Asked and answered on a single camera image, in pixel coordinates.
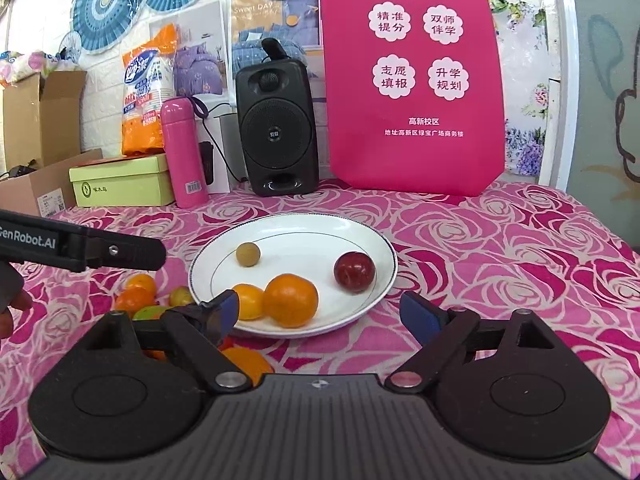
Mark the small yellow orange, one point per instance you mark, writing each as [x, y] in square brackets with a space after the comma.
[251, 302]

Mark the orange snack package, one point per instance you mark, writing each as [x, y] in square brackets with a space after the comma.
[145, 130]

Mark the floral wallpaper strip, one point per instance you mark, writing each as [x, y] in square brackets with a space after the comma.
[525, 110]

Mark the green apple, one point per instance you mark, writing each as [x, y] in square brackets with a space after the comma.
[149, 314]

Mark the floral paper umbrella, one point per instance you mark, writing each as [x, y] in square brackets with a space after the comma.
[30, 65]

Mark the white plate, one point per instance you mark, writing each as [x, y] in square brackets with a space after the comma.
[300, 240]

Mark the blue bedding poster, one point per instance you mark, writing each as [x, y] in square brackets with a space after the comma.
[280, 15]

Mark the white door frame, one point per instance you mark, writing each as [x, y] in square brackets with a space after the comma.
[562, 60]

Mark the large blue paper fan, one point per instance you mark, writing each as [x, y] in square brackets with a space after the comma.
[110, 5]

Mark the pink rose tablecloth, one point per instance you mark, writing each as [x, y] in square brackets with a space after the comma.
[500, 260]

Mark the black speaker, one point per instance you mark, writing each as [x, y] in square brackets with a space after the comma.
[275, 135]

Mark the purple bedding poster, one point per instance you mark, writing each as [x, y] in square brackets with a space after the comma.
[200, 60]

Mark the dark red plum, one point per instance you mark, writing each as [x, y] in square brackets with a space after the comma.
[354, 272]

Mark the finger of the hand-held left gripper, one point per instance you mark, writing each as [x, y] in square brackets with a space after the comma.
[130, 255]

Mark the green box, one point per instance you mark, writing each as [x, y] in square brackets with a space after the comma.
[120, 190]

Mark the large orange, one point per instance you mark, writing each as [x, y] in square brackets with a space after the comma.
[292, 300]

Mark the pink tote bag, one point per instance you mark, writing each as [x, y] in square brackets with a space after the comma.
[410, 160]

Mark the black charger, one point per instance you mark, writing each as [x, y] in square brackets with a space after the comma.
[20, 170]

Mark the small brown-green fruit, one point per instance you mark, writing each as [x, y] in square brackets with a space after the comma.
[180, 296]

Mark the glass door with cartoon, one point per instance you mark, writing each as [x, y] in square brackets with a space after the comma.
[610, 85]

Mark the small blue paper fan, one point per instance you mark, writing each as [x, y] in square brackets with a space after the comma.
[71, 47]

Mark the white carton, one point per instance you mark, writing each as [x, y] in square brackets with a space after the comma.
[225, 165]

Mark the pink thermos bottle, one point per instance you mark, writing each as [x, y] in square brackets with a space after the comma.
[182, 160]

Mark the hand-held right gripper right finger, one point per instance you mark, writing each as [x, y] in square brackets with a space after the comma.
[417, 317]

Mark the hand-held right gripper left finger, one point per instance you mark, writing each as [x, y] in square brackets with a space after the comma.
[227, 310]

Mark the person's left hand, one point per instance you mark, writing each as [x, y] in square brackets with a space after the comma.
[10, 285]

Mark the small tan round fruit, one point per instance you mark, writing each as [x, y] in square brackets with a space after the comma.
[247, 254]

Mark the cardboard box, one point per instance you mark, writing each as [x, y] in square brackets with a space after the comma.
[50, 120]

